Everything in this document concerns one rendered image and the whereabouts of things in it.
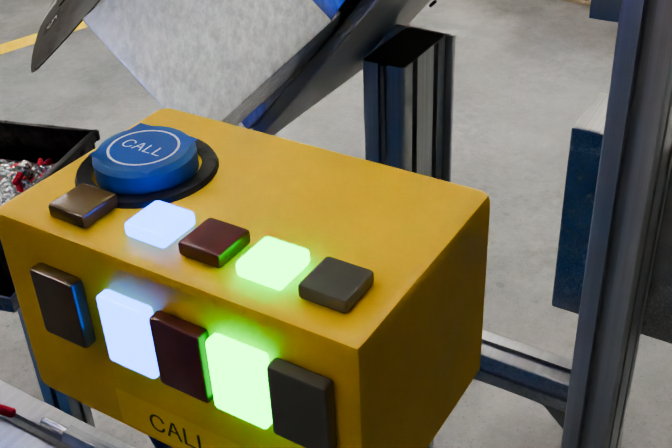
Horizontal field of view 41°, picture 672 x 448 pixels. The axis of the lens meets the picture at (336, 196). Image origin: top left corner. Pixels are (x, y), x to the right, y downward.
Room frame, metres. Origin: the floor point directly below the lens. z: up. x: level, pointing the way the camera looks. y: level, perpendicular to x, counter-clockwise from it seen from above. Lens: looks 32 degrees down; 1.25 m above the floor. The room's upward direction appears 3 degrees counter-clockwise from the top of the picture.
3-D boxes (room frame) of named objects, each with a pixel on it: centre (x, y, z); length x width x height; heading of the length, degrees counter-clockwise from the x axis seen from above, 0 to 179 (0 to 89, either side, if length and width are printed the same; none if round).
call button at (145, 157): (0.30, 0.07, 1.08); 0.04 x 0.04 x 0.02
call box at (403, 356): (0.28, 0.04, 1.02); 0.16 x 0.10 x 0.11; 57
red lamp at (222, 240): (0.25, 0.04, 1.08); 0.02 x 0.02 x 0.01; 57
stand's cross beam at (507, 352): (0.74, -0.17, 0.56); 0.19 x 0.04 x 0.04; 57
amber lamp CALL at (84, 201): (0.27, 0.09, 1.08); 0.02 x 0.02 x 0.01; 57
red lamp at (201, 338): (0.23, 0.05, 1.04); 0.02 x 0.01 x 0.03; 57
